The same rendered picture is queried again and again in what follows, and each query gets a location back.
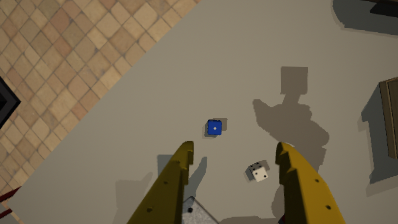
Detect white die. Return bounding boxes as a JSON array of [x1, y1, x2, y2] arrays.
[[249, 162, 268, 182]]

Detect blue die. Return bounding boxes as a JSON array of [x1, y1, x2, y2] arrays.
[[207, 120, 222, 135]]

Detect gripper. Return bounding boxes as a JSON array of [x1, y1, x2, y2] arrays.
[[127, 141, 346, 224]]

